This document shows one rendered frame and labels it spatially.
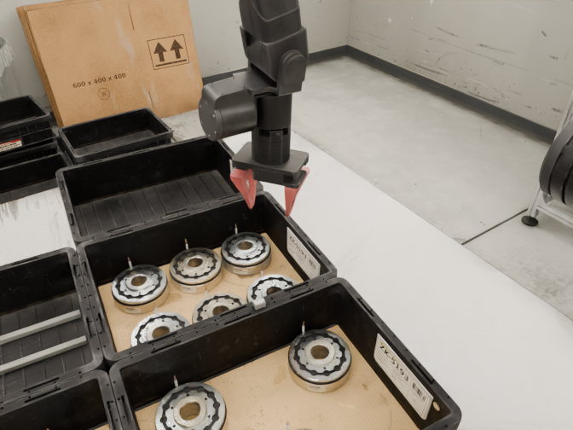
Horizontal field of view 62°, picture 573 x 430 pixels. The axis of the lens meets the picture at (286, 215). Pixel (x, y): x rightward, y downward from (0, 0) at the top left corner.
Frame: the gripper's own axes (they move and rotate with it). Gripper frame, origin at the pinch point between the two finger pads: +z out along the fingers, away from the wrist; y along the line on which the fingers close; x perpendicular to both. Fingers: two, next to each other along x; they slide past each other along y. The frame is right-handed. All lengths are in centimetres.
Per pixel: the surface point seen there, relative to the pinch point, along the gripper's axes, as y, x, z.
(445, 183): 37, 194, 100
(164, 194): -38, 27, 23
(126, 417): -7.9, -32.0, 14.6
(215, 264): -13.2, 4.7, 20.5
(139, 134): -104, 109, 56
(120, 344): -21.6, -16.0, 24.2
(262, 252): -5.7, 11.2, 20.2
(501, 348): 45, 16, 35
